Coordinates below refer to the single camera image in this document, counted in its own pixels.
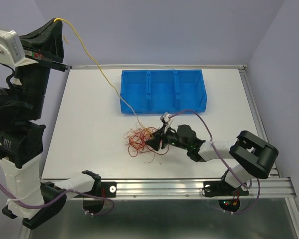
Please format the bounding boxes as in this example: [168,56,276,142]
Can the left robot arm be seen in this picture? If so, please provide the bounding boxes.
[0,19,105,229]

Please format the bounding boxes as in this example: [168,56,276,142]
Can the aluminium front mounting rail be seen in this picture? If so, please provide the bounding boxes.
[39,177,297,200]

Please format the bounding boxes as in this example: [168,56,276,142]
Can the red wire bundle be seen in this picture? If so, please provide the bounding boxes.
[123,125,170,165]

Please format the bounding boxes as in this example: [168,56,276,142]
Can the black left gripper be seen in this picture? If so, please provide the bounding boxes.
[14,16,70,118]

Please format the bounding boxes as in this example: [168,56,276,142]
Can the blue three-compartment plastic bin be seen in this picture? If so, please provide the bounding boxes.
[120,70,207,115]

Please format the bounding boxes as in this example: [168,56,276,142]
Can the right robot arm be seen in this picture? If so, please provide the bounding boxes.
[146,124,279,197]

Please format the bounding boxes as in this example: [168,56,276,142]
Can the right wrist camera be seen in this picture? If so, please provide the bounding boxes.
[160,112,173,133]

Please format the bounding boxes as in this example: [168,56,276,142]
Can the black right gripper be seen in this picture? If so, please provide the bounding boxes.
[144,123,189,151]

